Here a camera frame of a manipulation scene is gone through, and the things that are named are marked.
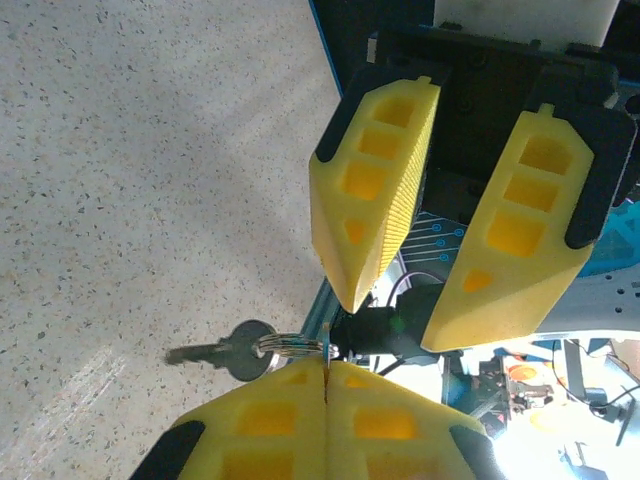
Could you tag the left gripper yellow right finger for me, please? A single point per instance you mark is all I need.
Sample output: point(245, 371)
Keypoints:
point(390, 435)

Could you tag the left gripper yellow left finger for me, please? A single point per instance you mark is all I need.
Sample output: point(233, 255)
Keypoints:
point(260, 430)

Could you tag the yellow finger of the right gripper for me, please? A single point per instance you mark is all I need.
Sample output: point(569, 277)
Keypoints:
point(370, 200)
point(510, 235)

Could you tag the small silver key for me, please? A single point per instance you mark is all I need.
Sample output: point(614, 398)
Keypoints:
point(245, 355)

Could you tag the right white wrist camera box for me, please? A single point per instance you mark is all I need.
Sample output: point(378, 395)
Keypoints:
point(525, 20)

